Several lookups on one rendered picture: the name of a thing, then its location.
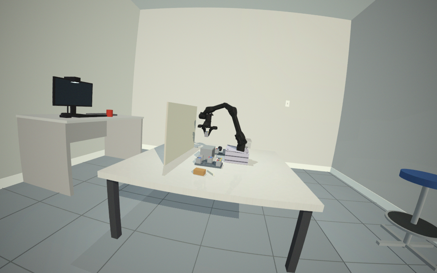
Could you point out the tan rectangular block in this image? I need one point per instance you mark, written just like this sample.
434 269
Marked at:
199 171

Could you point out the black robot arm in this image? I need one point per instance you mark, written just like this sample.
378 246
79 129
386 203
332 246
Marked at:
207 114

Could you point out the cream flat panel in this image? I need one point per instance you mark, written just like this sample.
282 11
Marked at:
179 130

